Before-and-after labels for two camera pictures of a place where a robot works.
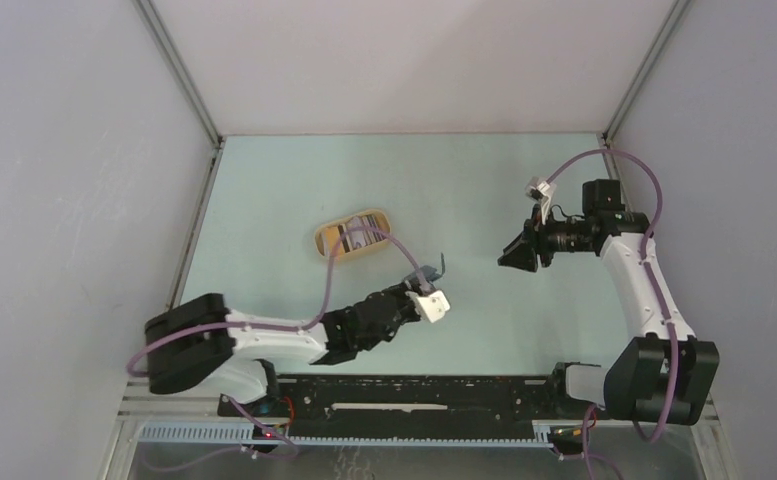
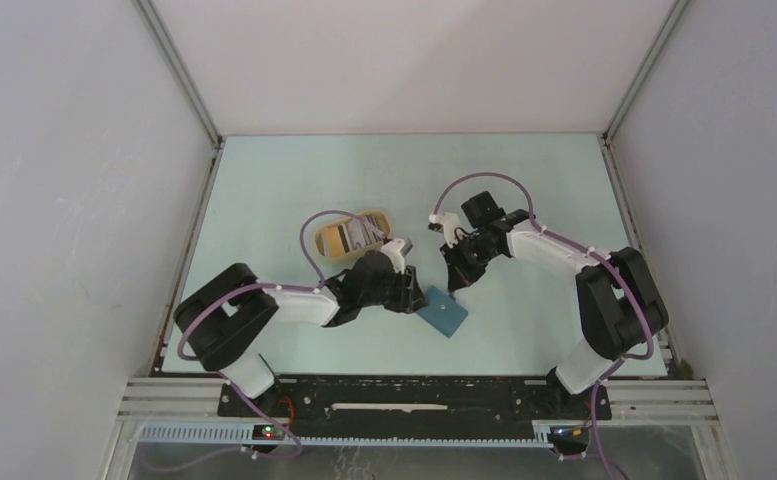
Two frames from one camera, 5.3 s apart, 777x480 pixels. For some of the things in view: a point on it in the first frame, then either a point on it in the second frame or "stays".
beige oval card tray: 353,234 stays
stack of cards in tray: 351,233 stays
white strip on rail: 408,407 stays
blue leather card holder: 430,272 -> 442,311
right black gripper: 520,253 -> 460,276
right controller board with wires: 571,435 stays
